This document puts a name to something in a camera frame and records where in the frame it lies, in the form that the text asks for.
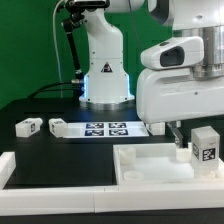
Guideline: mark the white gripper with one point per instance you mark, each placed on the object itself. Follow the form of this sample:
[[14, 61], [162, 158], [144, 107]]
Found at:
[[167, 89]]

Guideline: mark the white square tabletop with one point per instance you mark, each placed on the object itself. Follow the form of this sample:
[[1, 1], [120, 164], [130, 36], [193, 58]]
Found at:
[[159, 163]]

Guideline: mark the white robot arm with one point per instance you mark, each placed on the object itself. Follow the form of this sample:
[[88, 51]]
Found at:
[[106, 85]]

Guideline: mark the white tag sheet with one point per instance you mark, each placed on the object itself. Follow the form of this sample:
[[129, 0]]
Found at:
[[106, 129]]

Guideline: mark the white U-shaped fence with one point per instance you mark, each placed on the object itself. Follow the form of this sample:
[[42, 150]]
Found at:
[[99, 199]]

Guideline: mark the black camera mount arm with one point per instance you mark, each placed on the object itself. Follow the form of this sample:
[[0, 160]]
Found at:
[[76, 9]]

